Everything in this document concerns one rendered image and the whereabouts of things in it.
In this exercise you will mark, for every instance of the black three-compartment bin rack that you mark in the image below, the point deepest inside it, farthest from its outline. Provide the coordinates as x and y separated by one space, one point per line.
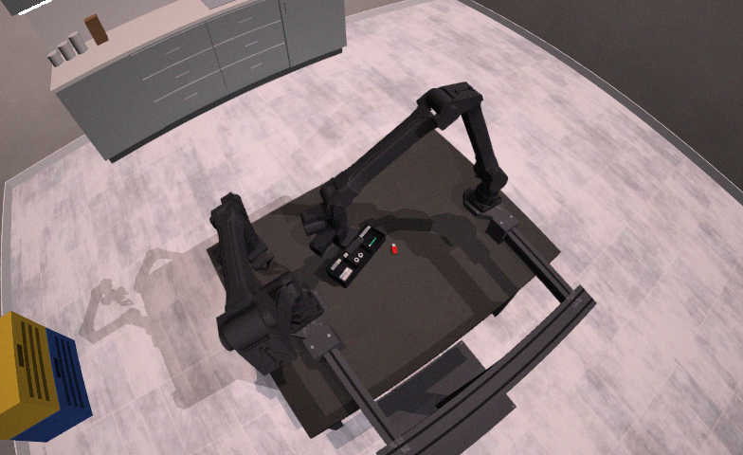
345 260

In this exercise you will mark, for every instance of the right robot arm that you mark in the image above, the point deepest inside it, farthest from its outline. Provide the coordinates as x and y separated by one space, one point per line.
449 102

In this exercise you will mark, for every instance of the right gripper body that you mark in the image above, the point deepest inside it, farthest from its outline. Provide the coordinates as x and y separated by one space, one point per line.
351 234

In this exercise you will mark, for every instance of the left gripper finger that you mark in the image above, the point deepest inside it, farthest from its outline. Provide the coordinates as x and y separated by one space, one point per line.
270 257

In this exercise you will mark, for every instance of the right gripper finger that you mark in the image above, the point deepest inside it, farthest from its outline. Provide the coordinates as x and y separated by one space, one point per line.
360 240

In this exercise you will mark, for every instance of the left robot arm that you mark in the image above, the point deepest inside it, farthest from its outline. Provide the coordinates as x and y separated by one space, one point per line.
253 334

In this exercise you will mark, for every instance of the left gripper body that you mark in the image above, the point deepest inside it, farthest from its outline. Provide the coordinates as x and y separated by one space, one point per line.
260 247

